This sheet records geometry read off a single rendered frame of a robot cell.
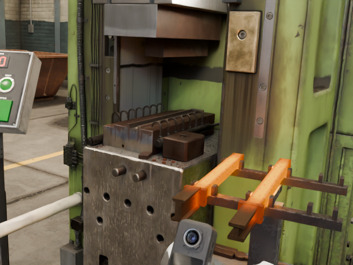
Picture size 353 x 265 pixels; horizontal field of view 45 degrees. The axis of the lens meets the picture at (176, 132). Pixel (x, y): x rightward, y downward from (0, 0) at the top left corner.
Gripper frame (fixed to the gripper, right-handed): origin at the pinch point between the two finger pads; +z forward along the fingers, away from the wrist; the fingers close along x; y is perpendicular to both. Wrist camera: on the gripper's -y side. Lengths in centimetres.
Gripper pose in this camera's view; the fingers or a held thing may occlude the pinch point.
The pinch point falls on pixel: (224, 247)
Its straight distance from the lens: 66.7
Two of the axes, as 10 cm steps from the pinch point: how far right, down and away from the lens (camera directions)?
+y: -0.5, 9.7, 2.2
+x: 9.1, 1.3, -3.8
